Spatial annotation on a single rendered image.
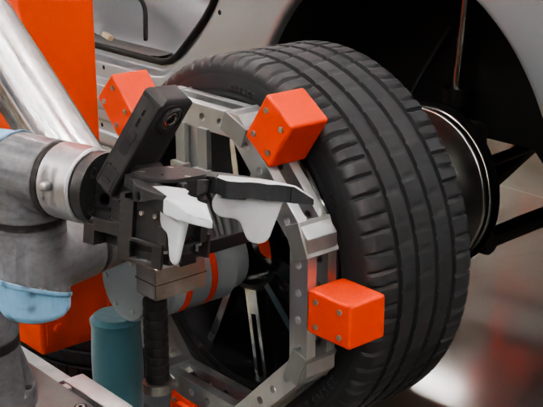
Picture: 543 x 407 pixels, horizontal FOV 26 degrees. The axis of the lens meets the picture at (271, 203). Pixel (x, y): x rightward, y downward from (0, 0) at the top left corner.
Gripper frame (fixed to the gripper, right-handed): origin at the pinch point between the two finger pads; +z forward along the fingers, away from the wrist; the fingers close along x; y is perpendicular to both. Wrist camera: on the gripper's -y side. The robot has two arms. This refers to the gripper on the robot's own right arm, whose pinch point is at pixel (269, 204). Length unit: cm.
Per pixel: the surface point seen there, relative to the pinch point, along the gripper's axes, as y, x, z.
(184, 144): 10, -65, -62
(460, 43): -6, -139, -51
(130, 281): 31, -54, -62
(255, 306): 39, -79, -55
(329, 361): 40, -68, -33
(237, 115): 3, -62, -50
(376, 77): -3, -87, -40
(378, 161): 9, -74, -31
